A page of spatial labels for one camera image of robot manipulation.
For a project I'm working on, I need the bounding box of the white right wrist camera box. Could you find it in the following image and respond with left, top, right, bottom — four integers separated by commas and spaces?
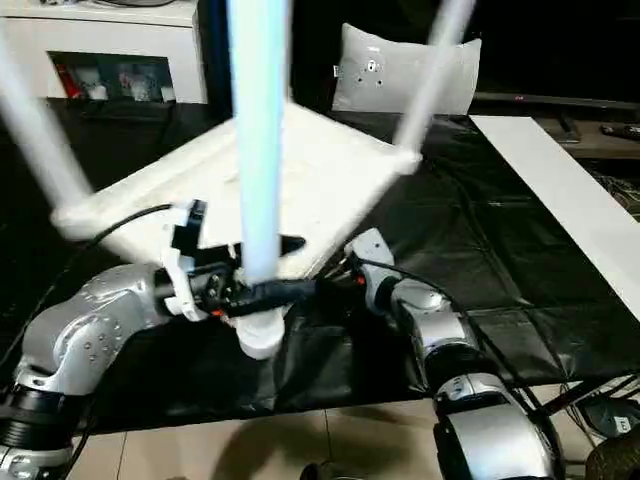
343, 227, 397, 315

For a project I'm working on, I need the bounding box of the black bar with red mark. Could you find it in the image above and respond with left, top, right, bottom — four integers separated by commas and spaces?
473, 91, 640, 110

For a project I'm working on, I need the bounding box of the dark power adapter box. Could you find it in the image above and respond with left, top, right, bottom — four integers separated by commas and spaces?
581, 396, 635, 437

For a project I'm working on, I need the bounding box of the black quilted mat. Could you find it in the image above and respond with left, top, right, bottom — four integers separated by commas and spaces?
0, 96, 640, 432

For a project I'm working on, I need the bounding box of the white plastic table top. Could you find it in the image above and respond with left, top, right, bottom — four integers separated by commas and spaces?
48, 101, 425, 365

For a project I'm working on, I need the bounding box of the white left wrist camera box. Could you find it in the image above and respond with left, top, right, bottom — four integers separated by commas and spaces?
158, 198, 237, 322

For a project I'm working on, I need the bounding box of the brown woven pouf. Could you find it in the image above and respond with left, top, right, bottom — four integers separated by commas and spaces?
583, 433, 640, 480

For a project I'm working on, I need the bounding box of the white sideboard with glass doors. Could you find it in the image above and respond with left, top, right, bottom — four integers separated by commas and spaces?
0, 0, 210, 105

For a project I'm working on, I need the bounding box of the grey cushion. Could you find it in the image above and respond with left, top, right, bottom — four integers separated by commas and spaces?
331, 21, 485, 115

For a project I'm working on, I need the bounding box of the white plastic table leg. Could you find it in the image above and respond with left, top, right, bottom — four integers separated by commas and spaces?
0, 18, 95, 212
393, 0, 477, 152
226, 0, 295, 324

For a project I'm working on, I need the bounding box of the black remote control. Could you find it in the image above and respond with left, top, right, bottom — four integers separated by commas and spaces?
598, 123, 640, 140

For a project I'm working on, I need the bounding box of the white flat panel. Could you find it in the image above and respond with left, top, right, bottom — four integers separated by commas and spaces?
468, 113, 640, 322

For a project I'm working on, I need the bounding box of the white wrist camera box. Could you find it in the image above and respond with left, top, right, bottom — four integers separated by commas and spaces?
343, 227, 397, 315
158, 198, 237, 322

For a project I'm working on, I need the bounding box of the black cabinet with gold label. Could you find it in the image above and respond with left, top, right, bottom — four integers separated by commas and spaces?
191, 0, 352, 122

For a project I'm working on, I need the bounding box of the black metal stand leg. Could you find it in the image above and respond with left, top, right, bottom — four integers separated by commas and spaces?
538, 371, 640, 417

